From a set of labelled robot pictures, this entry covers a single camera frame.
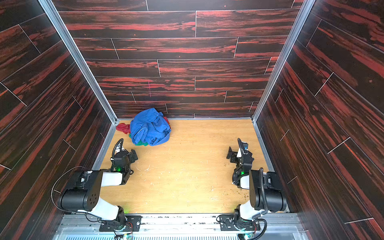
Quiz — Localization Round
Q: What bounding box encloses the green cloth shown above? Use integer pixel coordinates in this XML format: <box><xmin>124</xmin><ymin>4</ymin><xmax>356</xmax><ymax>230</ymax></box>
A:
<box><xmin>129</xmin><ymin>134</ymin><xmax>149</xmax><ymax>146</ymax></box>

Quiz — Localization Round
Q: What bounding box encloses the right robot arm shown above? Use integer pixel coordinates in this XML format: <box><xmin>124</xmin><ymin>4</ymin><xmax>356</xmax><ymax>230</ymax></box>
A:
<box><xmin>227</xmin><ymin>139</ymin><xmax>287</xmax><ymax>225</ymax></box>

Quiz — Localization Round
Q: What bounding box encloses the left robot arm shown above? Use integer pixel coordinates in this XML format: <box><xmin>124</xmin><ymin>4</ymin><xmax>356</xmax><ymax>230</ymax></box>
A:
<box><xmin>52</xmin><ymin>139</ymin><xmax>138</xmax><ymax>232</ymax></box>

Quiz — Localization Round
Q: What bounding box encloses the red cloth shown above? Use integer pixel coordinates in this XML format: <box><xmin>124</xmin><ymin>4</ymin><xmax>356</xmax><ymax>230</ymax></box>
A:
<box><xmin>116</xmin><ymin>115</ymin><xmax>171</xmax><ymax>138</ymax></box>

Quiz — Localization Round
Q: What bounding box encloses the blue cloth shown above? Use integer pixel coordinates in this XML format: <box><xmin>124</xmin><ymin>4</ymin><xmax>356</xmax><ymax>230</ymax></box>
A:
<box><xmin>130</xmin><ymin>108</ymin><xmax>171</xmax><ymax>147</ymax></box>

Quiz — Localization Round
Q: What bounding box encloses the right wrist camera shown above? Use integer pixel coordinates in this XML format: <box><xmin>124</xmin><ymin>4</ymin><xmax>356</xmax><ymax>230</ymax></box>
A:
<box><xmin>237</xmin><ymin>142</ymin><xmax>249</xmax><ymax>158</ymax></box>

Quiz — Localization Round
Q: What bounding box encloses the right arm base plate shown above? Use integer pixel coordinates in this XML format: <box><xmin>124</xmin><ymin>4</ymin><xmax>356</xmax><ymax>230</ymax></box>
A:
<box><xmin>216</xmin><ymin>214</ymin><xmax>261</xmax><ymax>232</ymax></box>

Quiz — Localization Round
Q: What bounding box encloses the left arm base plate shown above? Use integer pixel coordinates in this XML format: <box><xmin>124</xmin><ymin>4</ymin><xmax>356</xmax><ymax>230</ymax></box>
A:
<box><xmin>99</xmin><ymin>215</ymin><xmax>142</xmax><ymax>233</ymax></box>

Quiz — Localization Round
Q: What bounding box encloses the aluminium front rail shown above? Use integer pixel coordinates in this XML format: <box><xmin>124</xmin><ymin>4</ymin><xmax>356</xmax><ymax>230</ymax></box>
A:
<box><xmin>53</xmin><ymin>214</ymin><xmax>310</xmax><ymax>240</ymax></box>

